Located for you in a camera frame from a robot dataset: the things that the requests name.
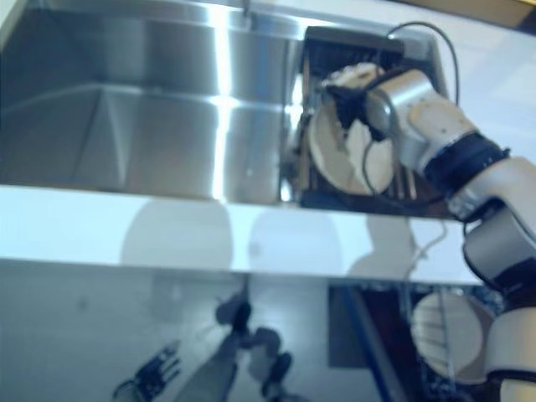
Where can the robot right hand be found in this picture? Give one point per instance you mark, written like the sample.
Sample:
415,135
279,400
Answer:
349,98

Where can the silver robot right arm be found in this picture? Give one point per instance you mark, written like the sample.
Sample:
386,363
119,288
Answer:
460,138

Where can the black dishwasher rack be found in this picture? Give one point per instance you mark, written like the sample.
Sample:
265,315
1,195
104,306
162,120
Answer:
377,326

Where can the stainless steel sink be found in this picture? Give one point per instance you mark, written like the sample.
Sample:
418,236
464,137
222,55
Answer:
146,125

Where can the metal sink drying rack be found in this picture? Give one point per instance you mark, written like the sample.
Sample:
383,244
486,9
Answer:
347,46

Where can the cream round plate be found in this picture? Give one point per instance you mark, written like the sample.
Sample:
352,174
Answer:
331,155
456,335

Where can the white kitchen cabinet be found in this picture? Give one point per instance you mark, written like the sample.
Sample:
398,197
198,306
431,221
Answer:
104,335

